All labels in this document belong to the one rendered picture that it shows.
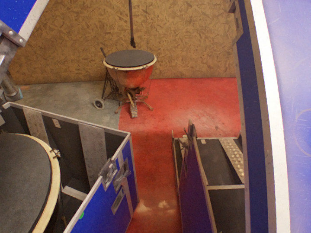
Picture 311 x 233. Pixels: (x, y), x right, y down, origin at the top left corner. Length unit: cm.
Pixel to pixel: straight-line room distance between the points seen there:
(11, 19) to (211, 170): 196
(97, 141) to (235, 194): 125
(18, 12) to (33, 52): 360
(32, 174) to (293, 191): 92
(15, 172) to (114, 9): 288
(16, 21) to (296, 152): 58
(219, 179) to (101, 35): 289
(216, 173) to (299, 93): 170
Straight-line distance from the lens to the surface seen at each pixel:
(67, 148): 151
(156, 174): 198
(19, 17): 45
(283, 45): 45
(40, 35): 386
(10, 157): 111
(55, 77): 408
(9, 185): 98
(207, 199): 79
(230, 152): 223
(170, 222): 176
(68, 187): 186
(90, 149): 125
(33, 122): 152
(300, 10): 53
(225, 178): 204
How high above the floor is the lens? 164
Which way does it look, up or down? 38 degrees down
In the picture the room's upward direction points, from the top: straight up
